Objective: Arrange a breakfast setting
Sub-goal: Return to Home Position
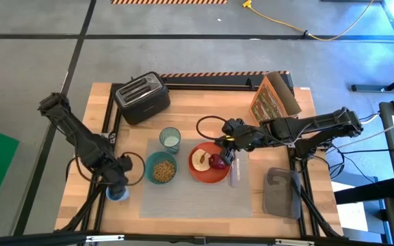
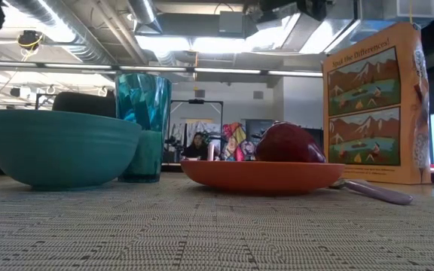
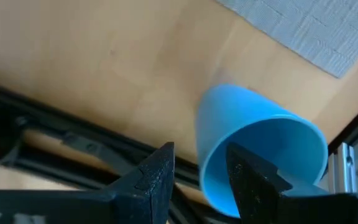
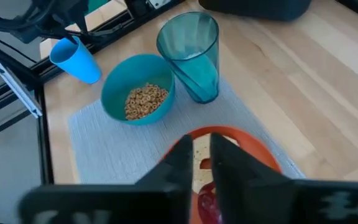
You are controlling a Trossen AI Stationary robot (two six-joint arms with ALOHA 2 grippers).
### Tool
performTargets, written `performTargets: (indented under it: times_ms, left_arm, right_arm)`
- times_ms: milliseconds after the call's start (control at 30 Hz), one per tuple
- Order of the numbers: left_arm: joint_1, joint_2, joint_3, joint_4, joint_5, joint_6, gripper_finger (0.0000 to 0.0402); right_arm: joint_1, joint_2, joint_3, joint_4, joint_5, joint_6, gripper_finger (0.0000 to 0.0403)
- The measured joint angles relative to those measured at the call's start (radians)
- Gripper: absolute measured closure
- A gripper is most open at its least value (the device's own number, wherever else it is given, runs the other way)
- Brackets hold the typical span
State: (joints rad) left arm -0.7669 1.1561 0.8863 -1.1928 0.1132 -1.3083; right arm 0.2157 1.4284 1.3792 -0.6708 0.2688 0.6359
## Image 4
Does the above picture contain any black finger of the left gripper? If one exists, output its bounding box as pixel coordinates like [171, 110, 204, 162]
[53, 26, 79, 45]

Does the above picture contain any toast slice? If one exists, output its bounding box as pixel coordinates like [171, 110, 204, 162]
[192, 134, 239, 194]

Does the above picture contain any red jam blob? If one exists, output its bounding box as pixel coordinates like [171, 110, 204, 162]
[196, 182, 224, 224]

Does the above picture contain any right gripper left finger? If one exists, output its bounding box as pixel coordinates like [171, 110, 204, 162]
[17, 134, 195, 224]

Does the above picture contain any blue plastic cup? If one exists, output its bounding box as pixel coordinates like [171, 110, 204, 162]
[48, 35, 103, 85]

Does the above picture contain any silver metal bracket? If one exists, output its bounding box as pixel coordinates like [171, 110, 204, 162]
[0, 62, 44, 119]

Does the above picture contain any teal ceramic bowl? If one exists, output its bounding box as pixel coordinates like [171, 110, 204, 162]
[100, 54, 176, 126]

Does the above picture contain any ring cereal heap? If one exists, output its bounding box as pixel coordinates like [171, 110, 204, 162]
[124, 82, 170, 121]

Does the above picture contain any orange plate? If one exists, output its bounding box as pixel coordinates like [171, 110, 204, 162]
[159, 125, 283, 224]

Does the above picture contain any black rounded object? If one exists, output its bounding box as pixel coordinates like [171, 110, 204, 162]
[197, 0, 312, 22]

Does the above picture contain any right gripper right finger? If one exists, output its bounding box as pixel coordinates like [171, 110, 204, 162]
[209, 133, 358, 224]

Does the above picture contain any grey woven placemat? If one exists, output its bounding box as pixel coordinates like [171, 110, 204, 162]
[68, 77, 307, 185]

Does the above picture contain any teal transparent tumbler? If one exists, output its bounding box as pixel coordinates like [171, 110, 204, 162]
[156, 11, 221, 105]

